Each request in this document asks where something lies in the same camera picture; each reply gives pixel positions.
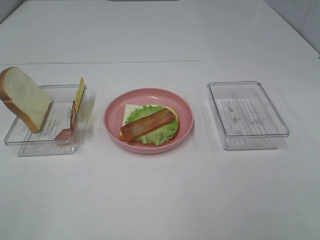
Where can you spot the green lettuce leaf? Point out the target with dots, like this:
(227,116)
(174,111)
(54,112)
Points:
(160,136)

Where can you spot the bacon strip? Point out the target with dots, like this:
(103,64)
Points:
(150,125)
(66,134)

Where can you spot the white bread slice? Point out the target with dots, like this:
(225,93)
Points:
(20,93)
(128,111)

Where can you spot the pink round plate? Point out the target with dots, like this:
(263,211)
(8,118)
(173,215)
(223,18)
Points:
(114,113)

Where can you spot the yellow cheese slice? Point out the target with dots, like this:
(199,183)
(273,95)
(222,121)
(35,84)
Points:
(79,94)

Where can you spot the right clear plastic tray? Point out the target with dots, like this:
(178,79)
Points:
(245,116)

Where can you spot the clear plastic tray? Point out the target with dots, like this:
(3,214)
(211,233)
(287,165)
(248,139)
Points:
(245,116)
(43,143)

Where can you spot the left clear plastic tray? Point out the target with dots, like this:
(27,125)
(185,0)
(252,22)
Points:
(43,143)

